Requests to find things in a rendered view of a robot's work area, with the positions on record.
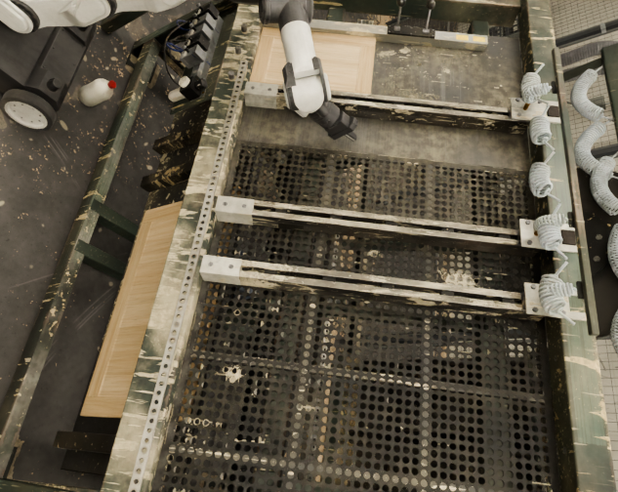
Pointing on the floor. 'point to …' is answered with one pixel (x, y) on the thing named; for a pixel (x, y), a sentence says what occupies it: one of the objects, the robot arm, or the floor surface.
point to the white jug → (97, 92)
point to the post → (120, 20)
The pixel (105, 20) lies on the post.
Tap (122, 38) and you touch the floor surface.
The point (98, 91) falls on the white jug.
